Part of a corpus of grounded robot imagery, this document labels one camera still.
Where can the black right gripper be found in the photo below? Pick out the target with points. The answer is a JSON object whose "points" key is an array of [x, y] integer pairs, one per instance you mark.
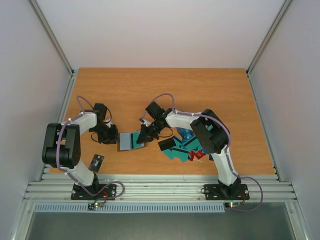
{"points": [[151, 129]]}

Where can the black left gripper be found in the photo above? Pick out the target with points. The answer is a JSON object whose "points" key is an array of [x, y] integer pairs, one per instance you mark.
{"points": [[114, 137]]}

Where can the brown leather card holder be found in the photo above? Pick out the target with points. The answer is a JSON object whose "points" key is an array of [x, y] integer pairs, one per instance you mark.
{"points": [[128, 141]]}

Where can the teal magnetic stripe card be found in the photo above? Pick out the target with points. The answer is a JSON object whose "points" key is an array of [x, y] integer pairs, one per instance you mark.
{"points": [[177, 152]]}

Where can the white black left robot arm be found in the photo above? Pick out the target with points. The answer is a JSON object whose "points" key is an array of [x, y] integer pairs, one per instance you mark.
{"points": [[62, 145]]}

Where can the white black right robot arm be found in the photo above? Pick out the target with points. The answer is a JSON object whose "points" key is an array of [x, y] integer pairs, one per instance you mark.
{"points": [[211, 133]]}

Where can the black magnetic stripe card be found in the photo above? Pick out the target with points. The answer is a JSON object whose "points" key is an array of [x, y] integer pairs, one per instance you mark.
{"points": [[166, 144]]}

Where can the black VIP card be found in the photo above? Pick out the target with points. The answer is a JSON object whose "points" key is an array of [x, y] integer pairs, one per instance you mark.
{"points": [[96, 163]]}

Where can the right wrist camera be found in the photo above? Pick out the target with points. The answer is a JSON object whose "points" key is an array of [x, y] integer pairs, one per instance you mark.
{"points": [[144, 121]]}

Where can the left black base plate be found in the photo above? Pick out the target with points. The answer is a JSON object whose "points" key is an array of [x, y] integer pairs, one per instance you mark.
{"points": [[78, 193]]}

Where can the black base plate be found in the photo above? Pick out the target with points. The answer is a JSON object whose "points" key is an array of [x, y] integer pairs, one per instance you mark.
{"points": [[212, 192], [78, 193]]}

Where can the aluminium front rail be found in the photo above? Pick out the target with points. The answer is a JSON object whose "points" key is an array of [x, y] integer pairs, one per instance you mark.
{"points": [[54, 187]]}

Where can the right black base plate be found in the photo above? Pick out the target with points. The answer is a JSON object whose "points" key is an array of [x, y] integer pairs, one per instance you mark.
{"points": [[212, 192]]}

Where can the slotted grey cable duct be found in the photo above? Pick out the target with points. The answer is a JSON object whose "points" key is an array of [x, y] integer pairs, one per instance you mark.
{"points": [[129, 208]]}

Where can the aluminium left corner post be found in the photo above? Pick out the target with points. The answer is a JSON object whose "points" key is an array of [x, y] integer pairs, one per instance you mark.
{"points": [[52, 37]]}

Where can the aluminium corner post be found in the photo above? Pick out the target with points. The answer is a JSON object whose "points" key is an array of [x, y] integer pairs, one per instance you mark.
{"points": [[52, 37], [285, 6]]}

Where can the aluminium right corner post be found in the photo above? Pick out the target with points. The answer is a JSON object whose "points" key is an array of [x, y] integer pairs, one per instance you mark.
{"points": [[285, 6]]}

